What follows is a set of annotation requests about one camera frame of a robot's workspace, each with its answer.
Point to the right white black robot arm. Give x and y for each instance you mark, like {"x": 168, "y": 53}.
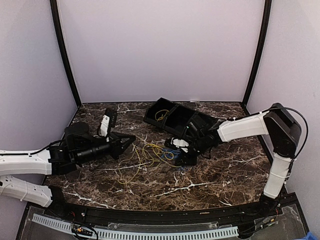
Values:
{"x": 276, "y": 122}

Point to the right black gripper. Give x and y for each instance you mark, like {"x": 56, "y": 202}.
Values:
{"x": 189, "y": 160}

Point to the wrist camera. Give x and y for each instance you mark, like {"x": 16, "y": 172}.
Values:
{"x": 108, "y": 122}
{"x": 177, "y": 143}

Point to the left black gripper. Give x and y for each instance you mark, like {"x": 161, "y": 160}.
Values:
{"x": 118, "y": 148}

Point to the black three-compartment bin tray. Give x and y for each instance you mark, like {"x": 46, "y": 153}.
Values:
{"x": 178, "y": 120}

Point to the right black frame post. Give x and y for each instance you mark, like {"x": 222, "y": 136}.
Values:
{"x": 258, "y": 53}

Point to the black frame post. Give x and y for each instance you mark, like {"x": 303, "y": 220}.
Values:
{"x": 258, "y": 53}
{"x": 63, "y": 51}

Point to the white slotted cable duct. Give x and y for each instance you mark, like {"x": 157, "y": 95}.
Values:
{"x": 135, "y": 232}

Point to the black front rail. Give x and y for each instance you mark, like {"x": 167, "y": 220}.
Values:
{"x": 103, "y": 216}

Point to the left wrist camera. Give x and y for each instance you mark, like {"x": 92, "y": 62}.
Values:
{"x": 108, "y": 122}

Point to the left black frame post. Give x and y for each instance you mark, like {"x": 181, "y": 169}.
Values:
{"x": 63, "y": 51}

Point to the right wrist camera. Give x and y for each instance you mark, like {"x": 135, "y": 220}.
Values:
{"x": 177, "y": 143}

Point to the blue object bottom corner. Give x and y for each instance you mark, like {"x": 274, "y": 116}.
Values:
{"x": 310, "y": 236}

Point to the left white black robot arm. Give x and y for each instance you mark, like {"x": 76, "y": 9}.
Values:
{"x": 60, "y": 157}

